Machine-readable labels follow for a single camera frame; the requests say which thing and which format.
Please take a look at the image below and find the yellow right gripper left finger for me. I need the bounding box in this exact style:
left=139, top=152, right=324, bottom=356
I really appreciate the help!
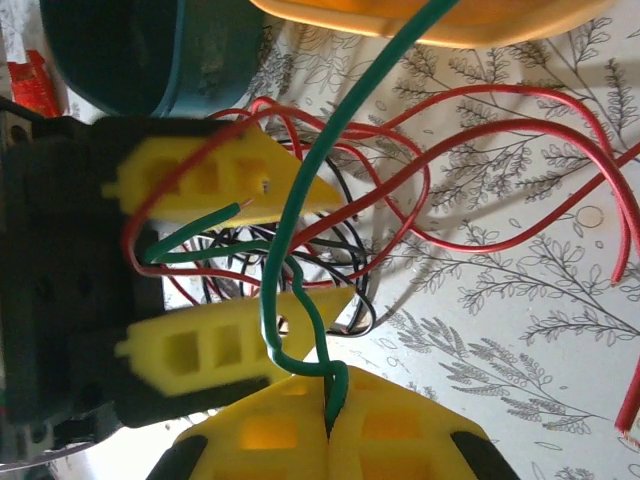
left=144, top=374, right=331, bottom=480

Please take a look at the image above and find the small red packet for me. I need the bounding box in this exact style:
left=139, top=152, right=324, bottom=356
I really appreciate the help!
left=7, top=48, right=70, bottom=120

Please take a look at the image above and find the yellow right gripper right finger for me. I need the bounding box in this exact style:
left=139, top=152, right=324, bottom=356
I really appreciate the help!
left=327, top=366, right=522, bottom=480

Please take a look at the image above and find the orange plastic bin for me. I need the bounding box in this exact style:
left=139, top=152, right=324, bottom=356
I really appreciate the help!
left=248, top=0, right=617, bottom=50

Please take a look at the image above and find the red cable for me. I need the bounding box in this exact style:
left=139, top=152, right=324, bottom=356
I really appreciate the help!
left=122, top=84, right=640, bottom=301
left=613, top=344, right=640, bottom=442

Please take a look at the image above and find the black cable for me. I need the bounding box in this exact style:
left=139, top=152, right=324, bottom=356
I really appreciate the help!
left=197, top=139, right=377, bottom=341

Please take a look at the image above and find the green cable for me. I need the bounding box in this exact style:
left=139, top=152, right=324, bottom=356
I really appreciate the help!
left=143, top=0, right=462, bottom=437

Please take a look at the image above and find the teal plastic bin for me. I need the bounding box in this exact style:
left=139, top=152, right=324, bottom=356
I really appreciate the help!
left=39, top=0, right=267, bottom=120

